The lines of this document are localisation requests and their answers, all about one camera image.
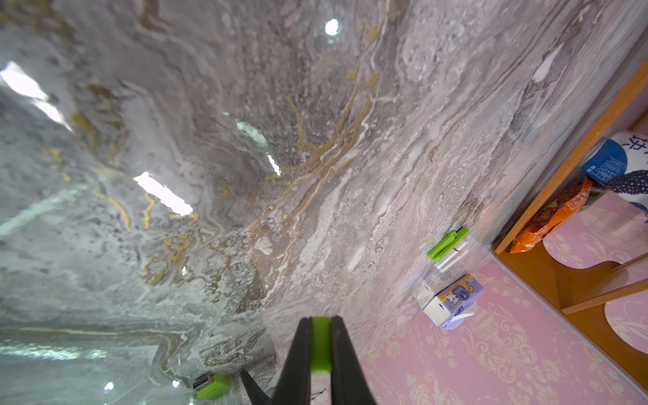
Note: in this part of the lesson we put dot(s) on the small green cap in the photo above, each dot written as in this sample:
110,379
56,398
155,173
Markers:
321,357

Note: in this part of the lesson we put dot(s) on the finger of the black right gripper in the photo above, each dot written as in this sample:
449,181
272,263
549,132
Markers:
255,394

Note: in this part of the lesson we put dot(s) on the orange chips bag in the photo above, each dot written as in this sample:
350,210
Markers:
551,216

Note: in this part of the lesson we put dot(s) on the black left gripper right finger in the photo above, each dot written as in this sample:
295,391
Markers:
348,384

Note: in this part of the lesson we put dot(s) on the white red usb drive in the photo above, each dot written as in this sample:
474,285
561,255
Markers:
452,257

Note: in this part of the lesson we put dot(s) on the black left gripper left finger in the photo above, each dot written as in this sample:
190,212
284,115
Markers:
294,384

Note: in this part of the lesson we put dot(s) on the green usb drive front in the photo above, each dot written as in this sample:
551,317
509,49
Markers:
210,387

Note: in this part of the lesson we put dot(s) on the green usb drive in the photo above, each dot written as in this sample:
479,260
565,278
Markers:
210,387
448,244

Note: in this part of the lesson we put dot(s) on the wooden shelf rack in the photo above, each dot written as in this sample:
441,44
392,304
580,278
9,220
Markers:
599,256

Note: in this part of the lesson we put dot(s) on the purple tissue pack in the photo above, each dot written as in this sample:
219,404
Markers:
448,303

